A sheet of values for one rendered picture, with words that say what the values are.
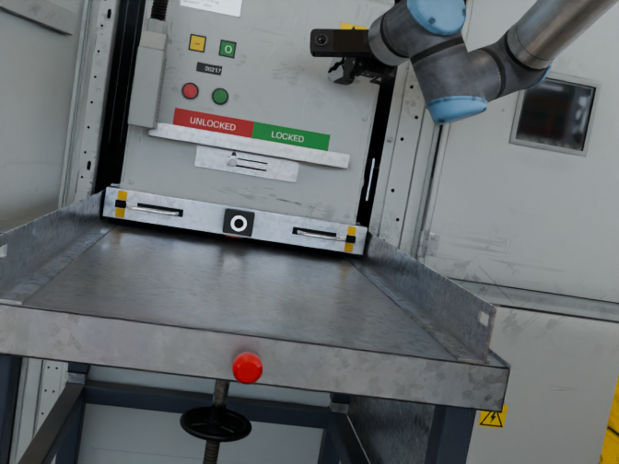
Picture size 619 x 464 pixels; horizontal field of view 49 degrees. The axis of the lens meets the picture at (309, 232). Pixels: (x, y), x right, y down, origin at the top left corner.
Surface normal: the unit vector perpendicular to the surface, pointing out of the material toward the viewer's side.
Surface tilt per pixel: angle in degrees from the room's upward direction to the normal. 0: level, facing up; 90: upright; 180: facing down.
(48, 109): 90
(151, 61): 90
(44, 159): 90
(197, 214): 90
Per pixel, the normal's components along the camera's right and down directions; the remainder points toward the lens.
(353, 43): -0.05, -0.17
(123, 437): 0.13, 0.13
